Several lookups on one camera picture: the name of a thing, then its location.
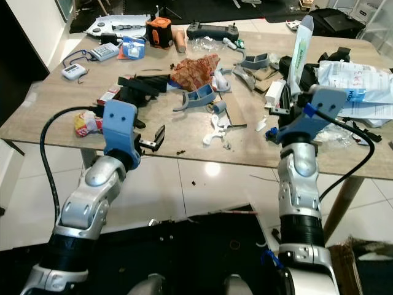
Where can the white green toothpaste tube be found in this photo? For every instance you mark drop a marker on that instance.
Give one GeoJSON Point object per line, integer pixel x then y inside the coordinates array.
{"type": "Point", "coordinates": [301, 52]}

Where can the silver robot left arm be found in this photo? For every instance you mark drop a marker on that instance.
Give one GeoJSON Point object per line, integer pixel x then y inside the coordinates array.
{"type": "Point", "coordinates": [92, 196]}

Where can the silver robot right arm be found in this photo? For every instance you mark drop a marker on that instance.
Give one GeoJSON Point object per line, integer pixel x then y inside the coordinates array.
{"type": "Point", "coordinates": [298, 184]}

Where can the white small box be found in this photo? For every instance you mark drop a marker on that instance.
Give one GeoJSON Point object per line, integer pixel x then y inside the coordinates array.
{"type": "Point", "coordinates": [275, 94]}

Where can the black pouch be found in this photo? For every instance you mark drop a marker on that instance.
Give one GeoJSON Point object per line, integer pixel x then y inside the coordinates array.
{"type": "Point", "coordinates": [287, 69]}

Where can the brown cardboard scrap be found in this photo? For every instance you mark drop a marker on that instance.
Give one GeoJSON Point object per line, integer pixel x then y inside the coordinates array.
{"type": "Point", "coordinates": [265, 77]}

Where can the small blue black clip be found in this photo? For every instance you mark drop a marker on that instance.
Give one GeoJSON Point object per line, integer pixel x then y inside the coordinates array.
{"type": "Point", "coordinates": [272, 133]}

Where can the small white scrap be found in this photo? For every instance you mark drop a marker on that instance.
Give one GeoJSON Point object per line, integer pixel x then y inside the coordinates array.
{"type": "Point", "coordinates": [261, 125]}

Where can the grey printed housing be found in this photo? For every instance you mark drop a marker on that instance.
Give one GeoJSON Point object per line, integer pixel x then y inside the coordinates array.
{"type": "Point", "coordinates": [254, 61]}

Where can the grey curved printed part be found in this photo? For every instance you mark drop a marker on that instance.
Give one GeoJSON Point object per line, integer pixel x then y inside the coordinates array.
{"type": "Point", "coordinates": [243, 77]}

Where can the white printed plastic bag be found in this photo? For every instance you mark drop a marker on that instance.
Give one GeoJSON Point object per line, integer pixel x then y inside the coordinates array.
{"type": "Point", "coordinates": [356, 80]}

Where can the black plastic machine part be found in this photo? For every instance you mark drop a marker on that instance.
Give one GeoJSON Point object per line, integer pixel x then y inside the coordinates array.
{"type": "Point", "coordinates": [147, 87]}

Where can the brown cardboard strip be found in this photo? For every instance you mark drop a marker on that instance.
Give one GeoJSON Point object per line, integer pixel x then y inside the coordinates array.
{"type": "Point", "coordinates": [236, 110]}

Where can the white printed plastic part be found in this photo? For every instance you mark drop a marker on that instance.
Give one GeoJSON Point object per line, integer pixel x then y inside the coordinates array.
{"type": "Point", "coordinates": [216, 127]}

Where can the crumpled clear plastic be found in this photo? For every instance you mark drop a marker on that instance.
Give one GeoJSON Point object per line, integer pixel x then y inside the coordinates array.
{"type": "Point", "coordinates": [347, 138]}

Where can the yellow red snack wrapper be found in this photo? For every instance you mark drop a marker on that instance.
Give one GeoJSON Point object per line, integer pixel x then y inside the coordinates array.
{"type": "Point", "coordinates": [87, 124]}

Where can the red white small carton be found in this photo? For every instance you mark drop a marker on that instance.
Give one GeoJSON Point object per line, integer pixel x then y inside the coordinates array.
{"type": "Point", "coordinates": [108, 94]}

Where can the white plastic piece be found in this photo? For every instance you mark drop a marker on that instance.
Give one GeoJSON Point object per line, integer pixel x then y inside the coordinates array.
{"type": "Point", "coordinates": [221, 82]}

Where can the small blue-grey roll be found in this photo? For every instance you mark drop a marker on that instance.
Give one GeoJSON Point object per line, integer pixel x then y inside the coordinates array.
{"type": "Point", "coordinates": [219, 107]}

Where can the red patterned snack bag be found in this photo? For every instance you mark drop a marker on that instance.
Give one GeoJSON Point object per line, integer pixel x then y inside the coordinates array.
{"type": "Point", "coordinates": [195, 72]}

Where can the black bag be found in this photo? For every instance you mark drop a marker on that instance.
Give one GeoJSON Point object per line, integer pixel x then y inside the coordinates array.
{"type": "Point", "coordinates": [338, 23]}

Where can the clear plastic wrap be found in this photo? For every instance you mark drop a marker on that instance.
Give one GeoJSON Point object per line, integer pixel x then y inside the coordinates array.
{"type": "Point", "coordinates": [206, 46]}

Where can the blue white box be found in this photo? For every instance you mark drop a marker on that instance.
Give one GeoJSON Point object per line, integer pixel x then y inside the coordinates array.
{"type": "Point", "coordinates": [132, 48]}

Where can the black remote controller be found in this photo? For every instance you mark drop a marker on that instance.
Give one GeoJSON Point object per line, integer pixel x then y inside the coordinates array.
{"type": "Point", "coordinates": [210, 31]}

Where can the brown cylinder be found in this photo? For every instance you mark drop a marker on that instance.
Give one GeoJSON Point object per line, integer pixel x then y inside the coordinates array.
{"type": "Point", "coordinates": [180, 41]}

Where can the wooden table leg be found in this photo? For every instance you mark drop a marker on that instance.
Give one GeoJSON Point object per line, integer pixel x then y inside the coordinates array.
{"type": "Point", "coordinates": [341, 206]}

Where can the white keypad device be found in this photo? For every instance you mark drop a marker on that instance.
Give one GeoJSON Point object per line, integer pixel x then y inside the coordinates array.
{"type": "Point", "coordinates": [102, 51]}

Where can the black rug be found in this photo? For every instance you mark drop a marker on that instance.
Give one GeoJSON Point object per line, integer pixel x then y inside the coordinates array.
{"type": "Point", "coordinates": [221, 9]}

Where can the white grey flat device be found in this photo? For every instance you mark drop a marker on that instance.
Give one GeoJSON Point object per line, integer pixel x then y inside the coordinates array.
{"type": "Point", "coordinates": [116, 24]}

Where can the robot left leg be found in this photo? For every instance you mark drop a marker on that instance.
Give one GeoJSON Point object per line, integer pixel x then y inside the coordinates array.
{"type": "Point", "coordinates": [147, 284]}

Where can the robot leg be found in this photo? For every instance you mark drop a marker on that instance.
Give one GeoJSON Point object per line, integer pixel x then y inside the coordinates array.
{"type": "Point", "coordinates": [147, 284]}
{"type": "Point", "coordinates": [237, 284]}

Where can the robot right leg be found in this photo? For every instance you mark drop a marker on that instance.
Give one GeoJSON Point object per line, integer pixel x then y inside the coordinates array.
{"type": "Point", "coordinates": [237, 284]}

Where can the brown cardboard box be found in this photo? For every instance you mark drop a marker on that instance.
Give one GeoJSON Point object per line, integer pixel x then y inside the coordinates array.
{"type": "Point", "coordinates": [362, 270]}

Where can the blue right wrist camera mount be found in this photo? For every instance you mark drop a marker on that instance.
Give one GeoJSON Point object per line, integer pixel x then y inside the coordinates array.
{"type": "Point", "coordinates": [325, 104]}

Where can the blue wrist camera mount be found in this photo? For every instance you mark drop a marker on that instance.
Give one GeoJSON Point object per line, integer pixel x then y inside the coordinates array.
{"type": "Point", "coordinates": [120, 123]}
{"type": "Point", "coordinates": [325, 104]}

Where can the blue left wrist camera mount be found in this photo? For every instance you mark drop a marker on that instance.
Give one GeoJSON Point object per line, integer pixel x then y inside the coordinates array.
{"type": "Point", "coordinates": [120, 123]}

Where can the blue-grey printed bracket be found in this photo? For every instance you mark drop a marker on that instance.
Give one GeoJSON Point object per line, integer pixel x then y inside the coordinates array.
{"type": "Point", "coordinates": [198, 96]}

